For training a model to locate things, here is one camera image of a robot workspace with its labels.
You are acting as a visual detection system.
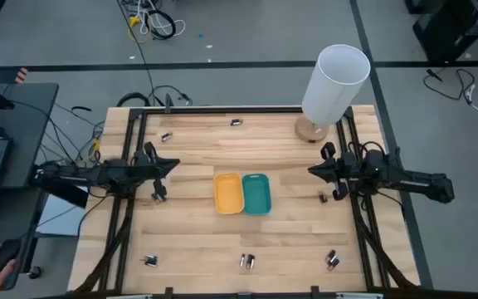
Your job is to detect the thin black desk cables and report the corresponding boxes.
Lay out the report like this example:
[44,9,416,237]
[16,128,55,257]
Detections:
[11,99,108,165]

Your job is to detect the black aluminium table frame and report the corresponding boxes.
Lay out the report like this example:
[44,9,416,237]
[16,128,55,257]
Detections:
[71,105,421,299]

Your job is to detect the long thin black cable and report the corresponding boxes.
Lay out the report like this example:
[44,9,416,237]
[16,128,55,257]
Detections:
[116,0,158,107]

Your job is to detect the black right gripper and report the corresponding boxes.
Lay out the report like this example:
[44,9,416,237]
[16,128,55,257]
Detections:
[307,141,367,202]

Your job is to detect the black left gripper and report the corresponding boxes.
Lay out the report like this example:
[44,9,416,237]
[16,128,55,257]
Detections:
[133,141,181,203]

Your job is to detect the black computer mouse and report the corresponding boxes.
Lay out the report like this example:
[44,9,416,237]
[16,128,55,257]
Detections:
[0,238,22,274]

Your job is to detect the black desk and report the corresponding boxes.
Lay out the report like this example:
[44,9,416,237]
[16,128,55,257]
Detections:
[0,81,60,292]

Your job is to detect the yellow plastic bin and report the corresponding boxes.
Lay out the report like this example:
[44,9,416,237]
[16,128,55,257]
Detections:
[212,172,246,216]

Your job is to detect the thick black cable loop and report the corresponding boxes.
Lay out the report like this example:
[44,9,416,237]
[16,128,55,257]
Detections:
[116,91,153,108]

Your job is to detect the thin black cable loop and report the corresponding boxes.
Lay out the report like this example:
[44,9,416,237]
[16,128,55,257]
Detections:
[150,84,193,107]

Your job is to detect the black cabinet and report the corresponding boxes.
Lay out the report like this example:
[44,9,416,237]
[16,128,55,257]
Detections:
[412,0,478,64]

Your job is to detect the black coiled cable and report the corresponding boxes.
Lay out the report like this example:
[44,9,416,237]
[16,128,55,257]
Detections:
[146,8,178,42]

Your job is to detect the teal plastic bin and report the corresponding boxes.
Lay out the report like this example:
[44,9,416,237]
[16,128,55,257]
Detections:
[241,173,273,217]

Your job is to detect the black floor cable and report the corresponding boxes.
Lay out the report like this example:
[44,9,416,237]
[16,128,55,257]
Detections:
[422,67,477,101]

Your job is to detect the white shade wooden base lamp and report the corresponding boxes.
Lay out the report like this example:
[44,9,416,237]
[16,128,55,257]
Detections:
[295,43,372,145]

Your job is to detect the yellow plug cable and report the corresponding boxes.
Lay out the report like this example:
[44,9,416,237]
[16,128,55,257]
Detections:
[75,138,102,164]

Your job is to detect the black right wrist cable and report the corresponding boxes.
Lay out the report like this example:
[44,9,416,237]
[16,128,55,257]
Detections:
[348,140,388,161]

